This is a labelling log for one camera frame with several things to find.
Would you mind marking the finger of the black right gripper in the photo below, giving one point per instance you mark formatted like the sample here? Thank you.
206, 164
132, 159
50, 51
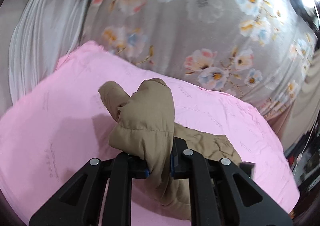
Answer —
247, 168

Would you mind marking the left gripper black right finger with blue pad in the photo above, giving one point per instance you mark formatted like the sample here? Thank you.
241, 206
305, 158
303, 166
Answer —
221, 193

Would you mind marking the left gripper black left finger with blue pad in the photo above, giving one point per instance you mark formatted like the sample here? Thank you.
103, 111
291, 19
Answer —
98, 194

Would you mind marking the tan quilted jacket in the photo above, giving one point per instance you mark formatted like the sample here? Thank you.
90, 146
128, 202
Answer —
146, 128

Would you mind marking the pink quilt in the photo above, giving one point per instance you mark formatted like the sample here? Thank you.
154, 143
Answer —
50, 133

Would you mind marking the grey floral bedsheet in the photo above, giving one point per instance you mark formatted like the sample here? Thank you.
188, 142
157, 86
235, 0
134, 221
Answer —
256, 50

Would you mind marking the white satin curtain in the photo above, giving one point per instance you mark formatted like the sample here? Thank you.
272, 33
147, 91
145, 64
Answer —
34, 35

